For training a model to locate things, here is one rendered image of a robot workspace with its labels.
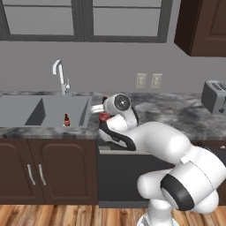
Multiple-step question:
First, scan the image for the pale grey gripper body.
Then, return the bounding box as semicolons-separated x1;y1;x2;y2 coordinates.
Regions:
89;104;104;115

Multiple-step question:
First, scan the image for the small brown bottle red label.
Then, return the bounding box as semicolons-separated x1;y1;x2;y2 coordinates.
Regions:
64;113;72;127

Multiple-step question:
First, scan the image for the grey sink basin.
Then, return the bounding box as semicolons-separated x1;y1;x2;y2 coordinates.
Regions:
0;94;94;129

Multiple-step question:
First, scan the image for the silver tap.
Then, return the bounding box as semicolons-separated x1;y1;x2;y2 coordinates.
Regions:
51;59;72;96

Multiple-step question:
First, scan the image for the dark brown cupboard door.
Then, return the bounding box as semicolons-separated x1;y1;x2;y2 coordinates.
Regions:
27;138;99;206
0;138;47;206

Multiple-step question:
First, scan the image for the black dishwasher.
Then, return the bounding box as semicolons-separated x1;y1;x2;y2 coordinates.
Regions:
96;137;226;209

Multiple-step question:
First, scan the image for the grey framed window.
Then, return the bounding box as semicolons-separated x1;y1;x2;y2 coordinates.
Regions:
0;0;175;44

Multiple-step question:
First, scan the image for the grey toaster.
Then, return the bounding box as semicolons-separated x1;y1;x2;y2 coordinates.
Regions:
200;79;226;116

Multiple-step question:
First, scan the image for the pale dishwasher handle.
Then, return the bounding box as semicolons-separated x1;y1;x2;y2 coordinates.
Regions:
98;149;149;155

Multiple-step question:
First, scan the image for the beige wall outlet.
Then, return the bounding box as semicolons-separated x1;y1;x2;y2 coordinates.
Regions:
135;72;147;90
150;72;163;90

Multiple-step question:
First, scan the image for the silver cupboard handle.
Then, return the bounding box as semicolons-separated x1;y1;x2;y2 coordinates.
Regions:
26;163;37;186
37;163;48;186

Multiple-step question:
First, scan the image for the dark brown wall cupboard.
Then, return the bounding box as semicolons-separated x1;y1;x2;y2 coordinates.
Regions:
173;0;226;57

